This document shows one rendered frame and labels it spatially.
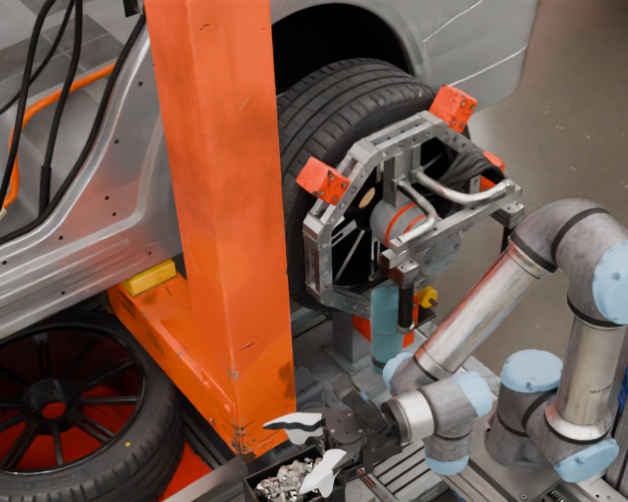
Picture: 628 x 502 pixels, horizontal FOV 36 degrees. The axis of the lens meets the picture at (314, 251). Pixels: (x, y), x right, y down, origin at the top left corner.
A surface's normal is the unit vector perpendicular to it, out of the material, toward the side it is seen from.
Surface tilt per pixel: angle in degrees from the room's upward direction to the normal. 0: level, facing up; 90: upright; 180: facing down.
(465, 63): 90
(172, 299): 0
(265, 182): 90
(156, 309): 0
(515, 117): 0
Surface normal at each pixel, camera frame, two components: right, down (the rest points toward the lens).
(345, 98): -0.18, -0.67
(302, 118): -0.41, -0.46
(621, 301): 0.40, 0.48
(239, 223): 0.60, 0.51
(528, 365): -0.08, -0.83
